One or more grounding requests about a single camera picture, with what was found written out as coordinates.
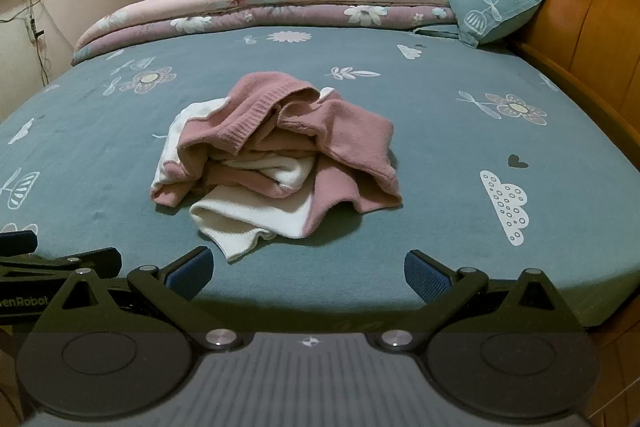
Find folded floral quilt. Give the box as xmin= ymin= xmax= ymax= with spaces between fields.
xmin=72 ymin=0 xmax=458 ymax=68

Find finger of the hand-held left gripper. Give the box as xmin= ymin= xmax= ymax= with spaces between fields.
xmin=0 ymin=248 xmax=123 ymax=283
xmin=0 ymin=231 xmax=39 ymax=258

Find pink and white sweater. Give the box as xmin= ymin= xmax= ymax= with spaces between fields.
xmin=150 ymin=73 xmax=403 ymax=263

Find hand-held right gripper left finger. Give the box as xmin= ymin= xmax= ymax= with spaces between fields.
xmin=47 ymin=246 xmax=246 ymax=353

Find black wall cables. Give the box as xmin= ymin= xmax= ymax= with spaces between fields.
xmin=0 ymin=0 xmax=55 ymax=88

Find wooden headboard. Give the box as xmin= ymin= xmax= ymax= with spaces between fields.
xmin=464 ymin=0 xmax=640 ymax=413

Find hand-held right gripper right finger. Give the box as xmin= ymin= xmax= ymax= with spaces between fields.
xmin=375 ymin=249 xmax=568 ymax=353

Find blue printed pillow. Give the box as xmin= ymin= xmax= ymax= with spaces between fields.
xmin=419 ymin=0 xmax=550 ymax=48

